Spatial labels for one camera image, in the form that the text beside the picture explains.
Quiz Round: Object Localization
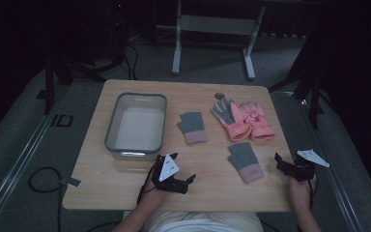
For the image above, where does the person's left hand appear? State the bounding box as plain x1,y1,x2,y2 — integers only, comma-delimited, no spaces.
138,186,171,211

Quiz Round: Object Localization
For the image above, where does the metal floor rail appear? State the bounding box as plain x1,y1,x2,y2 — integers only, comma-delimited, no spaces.
0,84,73,232
298,96,366,232

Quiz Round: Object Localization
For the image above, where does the black floor cable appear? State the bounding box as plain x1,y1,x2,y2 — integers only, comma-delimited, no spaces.
27,166,63,232

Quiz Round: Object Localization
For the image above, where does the black metal stand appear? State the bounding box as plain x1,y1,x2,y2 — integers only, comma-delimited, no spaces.
268,38,332,131
37,47,127,116

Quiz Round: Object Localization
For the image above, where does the person's white shirt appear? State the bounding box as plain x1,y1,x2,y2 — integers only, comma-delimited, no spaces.
143,211,265,232

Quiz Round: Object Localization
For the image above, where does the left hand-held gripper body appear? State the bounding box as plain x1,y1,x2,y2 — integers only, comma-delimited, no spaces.
150,154,188,194

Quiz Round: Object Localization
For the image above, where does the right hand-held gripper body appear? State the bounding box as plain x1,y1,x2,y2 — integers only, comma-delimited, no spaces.
284,149,330,183

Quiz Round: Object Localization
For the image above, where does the grey tape tag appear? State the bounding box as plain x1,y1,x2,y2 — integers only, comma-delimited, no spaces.
59,176,82,189

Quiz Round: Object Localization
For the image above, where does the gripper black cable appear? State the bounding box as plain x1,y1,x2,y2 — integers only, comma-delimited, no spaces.
307,178,319,211
136,157,162,206

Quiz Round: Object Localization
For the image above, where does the pink ski glove printed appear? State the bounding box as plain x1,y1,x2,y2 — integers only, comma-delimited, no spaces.
240,101,276,142

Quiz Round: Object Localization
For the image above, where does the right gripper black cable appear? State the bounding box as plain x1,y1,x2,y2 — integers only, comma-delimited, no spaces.
307,178,319,211

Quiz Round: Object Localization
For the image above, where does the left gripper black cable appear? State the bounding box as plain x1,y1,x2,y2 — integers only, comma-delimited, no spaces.
136,157,162,206

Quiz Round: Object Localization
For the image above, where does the person's right hand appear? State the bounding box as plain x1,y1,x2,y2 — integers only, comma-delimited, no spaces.
288,175,319,214

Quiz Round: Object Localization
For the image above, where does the clear plastic bin grey rim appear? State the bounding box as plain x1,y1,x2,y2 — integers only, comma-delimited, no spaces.
103,92,168,161

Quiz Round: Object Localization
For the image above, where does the white metal table frame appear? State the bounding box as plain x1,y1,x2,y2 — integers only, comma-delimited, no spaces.
170,0,268,81

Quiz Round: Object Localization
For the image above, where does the pink ski glove grey palm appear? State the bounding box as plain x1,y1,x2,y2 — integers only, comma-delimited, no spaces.
210,97,253,143

